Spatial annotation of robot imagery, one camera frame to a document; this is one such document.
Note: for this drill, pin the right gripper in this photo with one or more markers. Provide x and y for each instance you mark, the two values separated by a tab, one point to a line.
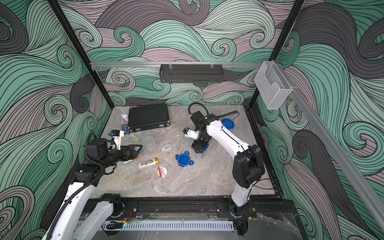
198	146

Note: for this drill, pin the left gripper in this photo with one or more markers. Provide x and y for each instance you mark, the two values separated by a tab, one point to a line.
126	157

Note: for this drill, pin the toiletry jar blue lid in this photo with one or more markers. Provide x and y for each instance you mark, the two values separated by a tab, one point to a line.
149	146

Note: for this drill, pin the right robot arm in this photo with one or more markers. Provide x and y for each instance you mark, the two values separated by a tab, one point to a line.
248	166

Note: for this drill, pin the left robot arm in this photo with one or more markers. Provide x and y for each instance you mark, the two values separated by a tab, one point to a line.
100	154

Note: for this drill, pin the white tube orange cap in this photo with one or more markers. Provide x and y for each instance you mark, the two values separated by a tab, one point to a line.
147	163

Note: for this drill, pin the small green round soap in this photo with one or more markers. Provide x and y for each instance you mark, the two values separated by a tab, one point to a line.
135	137

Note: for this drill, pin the blue playing card box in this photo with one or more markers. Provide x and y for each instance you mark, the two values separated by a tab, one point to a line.
125	129

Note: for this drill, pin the round red white packet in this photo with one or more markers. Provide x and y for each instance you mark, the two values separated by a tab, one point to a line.
162	172

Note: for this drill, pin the clear round plastic cap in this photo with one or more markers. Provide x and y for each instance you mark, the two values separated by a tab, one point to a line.
167	148

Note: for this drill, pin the white pink small bottle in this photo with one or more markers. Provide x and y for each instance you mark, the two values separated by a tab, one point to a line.
125	121

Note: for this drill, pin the black ribbed case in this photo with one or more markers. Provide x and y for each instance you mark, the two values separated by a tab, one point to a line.
148	117

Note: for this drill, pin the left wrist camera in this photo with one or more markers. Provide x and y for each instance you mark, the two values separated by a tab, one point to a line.
117	136

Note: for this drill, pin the white perforated cable duct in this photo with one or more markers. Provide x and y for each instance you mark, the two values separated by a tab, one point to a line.
173	226

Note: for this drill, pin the black wall shelf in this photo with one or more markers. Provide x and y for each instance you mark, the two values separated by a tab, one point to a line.
196	74

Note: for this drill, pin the clear acrylic wall holder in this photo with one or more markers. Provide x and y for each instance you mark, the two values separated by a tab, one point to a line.
272	83

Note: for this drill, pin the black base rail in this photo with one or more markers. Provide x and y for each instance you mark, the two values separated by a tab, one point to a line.
220	206

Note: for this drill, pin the aluminium wall rail right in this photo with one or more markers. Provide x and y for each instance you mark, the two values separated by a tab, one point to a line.
368	195

